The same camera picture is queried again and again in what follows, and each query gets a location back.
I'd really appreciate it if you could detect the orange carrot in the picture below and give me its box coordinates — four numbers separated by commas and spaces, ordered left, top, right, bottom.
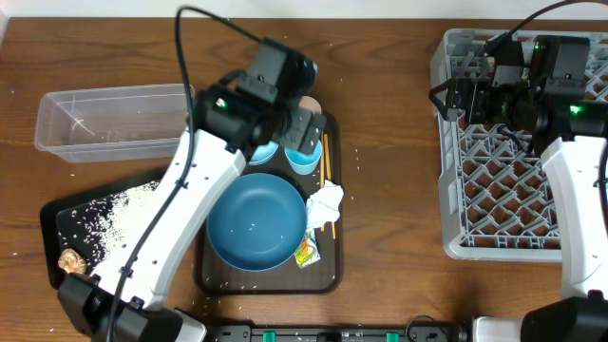
311, 62, 318, 79

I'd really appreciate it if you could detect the grey dishwasher rack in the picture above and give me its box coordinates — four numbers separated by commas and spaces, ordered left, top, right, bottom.
430, 28, 607, 263

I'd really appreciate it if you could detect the yellow green snack wrapper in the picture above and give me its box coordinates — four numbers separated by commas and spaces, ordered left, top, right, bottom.
294, 229, 321, 269

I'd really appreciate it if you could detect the large dark blue plate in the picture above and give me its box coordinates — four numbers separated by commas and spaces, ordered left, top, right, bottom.
207, 173, 307, 272

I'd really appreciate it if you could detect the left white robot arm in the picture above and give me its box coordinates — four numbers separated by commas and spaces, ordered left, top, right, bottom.
58, 85, 326, 341

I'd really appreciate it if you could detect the brown food scrap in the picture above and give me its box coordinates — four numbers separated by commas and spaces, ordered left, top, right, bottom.
57, 248, 87, 275

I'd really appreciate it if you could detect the small light blue bowl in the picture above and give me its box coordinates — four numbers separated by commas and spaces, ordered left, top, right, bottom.
248, 142, 279, 165

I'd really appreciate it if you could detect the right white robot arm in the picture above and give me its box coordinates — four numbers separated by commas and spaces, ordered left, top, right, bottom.
429, 29, 607, 341

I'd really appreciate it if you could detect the black waste tray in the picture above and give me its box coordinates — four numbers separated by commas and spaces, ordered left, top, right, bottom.
40, 168, 164, 290

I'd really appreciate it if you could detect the light blue cup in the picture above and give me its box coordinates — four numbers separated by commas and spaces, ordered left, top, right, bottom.
284, 141, 322, 176

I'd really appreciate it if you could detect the clear plastic bin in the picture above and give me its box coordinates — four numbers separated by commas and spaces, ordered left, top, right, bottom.
34, 84, 187, 163

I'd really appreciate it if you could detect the pink cup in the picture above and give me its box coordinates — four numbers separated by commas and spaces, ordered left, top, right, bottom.
298, 96, 322, 114

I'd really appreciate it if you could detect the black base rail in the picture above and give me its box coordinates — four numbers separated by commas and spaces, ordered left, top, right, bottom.
204, 320, 470, 342

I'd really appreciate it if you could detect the white rice pile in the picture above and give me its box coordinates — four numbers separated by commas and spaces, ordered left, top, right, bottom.
56, 180, 160, 268

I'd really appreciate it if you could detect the crumpled white napkin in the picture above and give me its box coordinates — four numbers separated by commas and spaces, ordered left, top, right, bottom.
306, 180, 344, 230

